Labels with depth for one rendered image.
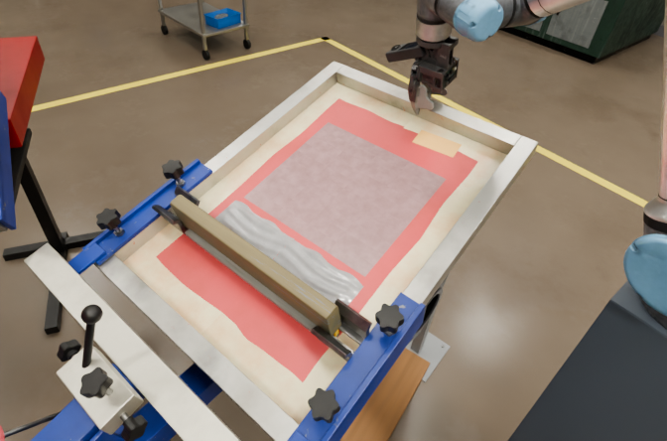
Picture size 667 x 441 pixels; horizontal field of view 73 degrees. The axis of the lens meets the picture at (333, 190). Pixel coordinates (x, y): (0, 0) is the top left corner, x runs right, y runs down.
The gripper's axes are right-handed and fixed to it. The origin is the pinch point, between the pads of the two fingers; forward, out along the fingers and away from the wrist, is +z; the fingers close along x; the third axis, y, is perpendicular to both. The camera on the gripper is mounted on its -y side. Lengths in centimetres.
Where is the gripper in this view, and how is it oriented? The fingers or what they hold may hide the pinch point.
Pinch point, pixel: (420, 103)
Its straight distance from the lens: 116.6
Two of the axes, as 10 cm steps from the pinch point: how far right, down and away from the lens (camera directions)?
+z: 1.0, 6.4, 7.7
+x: 6.3, -6.3, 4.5
